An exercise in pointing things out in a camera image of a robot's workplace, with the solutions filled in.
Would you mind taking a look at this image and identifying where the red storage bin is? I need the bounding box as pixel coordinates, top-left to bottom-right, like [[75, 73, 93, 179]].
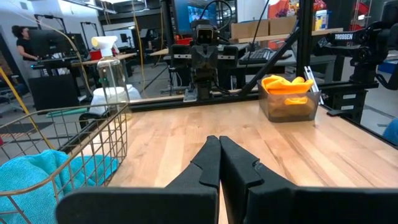
[[89, 49, 104, 61]]

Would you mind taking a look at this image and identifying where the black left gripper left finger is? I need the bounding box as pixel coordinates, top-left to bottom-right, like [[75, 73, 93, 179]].
[[55, 135, 222, 224]]

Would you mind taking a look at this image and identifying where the white-trigger spray bottle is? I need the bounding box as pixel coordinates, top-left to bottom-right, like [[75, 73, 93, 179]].
[[91, 35, 131, 109]]

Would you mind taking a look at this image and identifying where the orange microfiber towel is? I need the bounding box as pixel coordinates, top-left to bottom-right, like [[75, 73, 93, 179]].
[[261, 74, 315, 96], [284, 96, 309, 106]]

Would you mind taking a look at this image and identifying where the grey plastic bin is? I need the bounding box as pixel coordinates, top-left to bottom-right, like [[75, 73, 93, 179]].
[[257, 77, 322, 123]]

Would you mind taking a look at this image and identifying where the brown cardboard box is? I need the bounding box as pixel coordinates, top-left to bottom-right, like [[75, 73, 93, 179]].
[[230, 20, 270, 40], [268, 15, 298, 36]]

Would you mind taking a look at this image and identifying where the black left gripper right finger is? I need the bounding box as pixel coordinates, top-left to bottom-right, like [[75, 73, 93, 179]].
[[220, 136, 398, 224]]

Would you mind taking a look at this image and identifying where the yellow strap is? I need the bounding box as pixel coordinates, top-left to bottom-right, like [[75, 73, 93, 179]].
[[0, 67, 55, 151]]

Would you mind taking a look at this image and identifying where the wooden desk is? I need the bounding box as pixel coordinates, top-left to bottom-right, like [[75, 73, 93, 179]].
[[71, 52, 138, 68]]

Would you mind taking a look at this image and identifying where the white plastic stool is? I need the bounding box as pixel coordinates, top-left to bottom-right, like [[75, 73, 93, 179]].
[[89, 84, 142, 116]]

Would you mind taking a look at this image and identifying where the black keyboard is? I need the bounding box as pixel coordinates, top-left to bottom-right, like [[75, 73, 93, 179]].
[[239, 49, 293, 65]]

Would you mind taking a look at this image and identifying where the gold wire basket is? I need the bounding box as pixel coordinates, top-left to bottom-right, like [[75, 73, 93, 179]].
[[0, 102, 130, 224]]

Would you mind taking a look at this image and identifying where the teal microfiber towel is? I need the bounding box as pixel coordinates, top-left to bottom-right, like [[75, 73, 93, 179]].
[[68, 154, 119, 188], [0, 149, 71, 224]]

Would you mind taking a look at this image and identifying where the yellow cable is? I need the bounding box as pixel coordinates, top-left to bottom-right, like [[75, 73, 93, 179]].
[[130, 0, 147, 95]]

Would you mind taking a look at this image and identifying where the silver aluminium bar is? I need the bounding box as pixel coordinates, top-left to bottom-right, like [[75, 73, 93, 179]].
[[303, 65, 325, 105]]

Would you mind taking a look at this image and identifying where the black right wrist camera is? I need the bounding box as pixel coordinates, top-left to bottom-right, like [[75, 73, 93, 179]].
[[195, 25, 216, 45]]

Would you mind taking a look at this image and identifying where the black computer case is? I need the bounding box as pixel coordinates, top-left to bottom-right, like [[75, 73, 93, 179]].
[[28, 74, 80, 111]]

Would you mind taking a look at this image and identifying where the person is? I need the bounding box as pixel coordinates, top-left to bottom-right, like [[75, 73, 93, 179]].
[[11, 25, 40, 78]]

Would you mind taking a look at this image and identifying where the person's leg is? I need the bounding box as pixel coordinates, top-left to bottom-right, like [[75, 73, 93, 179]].
[[382, 118, 398, 146]]

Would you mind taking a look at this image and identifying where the black aluminium table frame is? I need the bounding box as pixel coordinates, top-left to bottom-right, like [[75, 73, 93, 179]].
[[127, 0, 398, 147]]

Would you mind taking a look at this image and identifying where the green floor mat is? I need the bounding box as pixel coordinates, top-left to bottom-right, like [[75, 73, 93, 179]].
[[46, 107, 90, 119]]

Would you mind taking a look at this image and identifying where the black computer monitor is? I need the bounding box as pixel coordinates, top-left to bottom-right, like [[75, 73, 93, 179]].
[[29, 29, 68, 58]]

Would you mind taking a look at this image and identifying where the blue lit monitor screen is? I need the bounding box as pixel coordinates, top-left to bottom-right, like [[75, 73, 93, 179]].
[[172, 0, 219, 35]]

